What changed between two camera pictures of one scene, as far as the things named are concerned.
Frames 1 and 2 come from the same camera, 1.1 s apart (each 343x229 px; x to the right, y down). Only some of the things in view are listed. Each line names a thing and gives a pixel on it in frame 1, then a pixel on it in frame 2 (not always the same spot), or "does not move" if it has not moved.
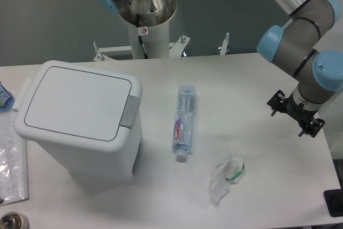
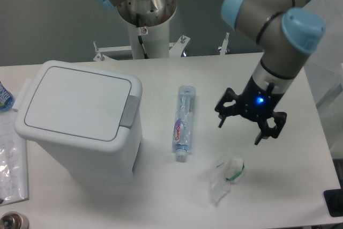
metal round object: x=12 y=220 does not move
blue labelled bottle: x=7 y=99 does not move
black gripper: x=298 y=111 to x=256 y=101
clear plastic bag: x=13 y=161 does not move
